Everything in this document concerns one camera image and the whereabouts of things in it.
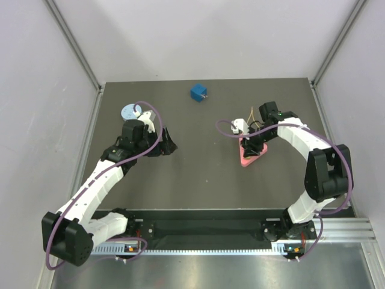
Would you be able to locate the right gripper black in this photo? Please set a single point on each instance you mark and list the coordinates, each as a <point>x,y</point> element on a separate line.
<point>251,147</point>

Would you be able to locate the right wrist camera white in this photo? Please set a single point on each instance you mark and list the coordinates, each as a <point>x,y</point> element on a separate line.
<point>239,127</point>

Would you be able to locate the slotted cable duct rail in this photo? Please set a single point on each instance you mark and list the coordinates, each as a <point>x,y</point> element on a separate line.
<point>130,249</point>

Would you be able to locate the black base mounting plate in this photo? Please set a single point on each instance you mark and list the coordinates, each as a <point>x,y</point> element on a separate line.
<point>213,229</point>

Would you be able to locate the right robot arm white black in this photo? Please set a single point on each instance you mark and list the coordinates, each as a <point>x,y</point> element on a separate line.
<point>328,169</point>

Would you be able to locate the blue cube plug adapter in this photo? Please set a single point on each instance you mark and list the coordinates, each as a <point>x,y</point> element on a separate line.
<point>198,93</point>

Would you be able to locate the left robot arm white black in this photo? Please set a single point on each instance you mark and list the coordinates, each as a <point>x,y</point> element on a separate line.
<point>72,233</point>

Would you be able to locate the light blue round power strip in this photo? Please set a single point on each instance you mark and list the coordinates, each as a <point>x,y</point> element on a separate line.
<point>131,112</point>

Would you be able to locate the pink triangular power strip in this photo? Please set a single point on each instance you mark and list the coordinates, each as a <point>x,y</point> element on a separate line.
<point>246,162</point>

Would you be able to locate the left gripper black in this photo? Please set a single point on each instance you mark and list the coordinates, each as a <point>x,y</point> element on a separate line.
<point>165,147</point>

